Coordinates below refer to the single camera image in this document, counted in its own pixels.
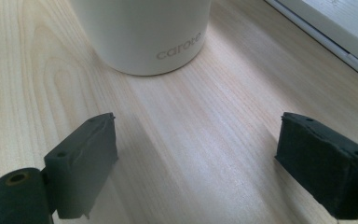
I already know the white cup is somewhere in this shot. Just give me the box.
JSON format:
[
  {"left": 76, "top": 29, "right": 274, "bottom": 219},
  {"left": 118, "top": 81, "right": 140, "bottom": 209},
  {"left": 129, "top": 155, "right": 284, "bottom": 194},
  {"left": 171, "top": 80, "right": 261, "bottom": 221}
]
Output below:
[{"left": 69, "top": 0, "right": 213, "bottom": 77}]

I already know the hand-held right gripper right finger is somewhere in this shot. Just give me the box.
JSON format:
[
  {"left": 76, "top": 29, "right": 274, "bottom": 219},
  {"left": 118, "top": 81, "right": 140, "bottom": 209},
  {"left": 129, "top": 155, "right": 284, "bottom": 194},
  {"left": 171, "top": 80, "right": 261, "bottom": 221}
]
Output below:
[{"left": 274, "top": 111, "right": 358, "bottom": 220}]

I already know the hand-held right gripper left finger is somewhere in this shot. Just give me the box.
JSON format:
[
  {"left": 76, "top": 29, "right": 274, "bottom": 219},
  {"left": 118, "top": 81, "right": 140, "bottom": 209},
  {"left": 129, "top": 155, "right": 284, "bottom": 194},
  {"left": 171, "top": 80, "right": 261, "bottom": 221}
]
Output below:
[{"left": 43, "top": 112, "right": 119, "bottom": 220}]

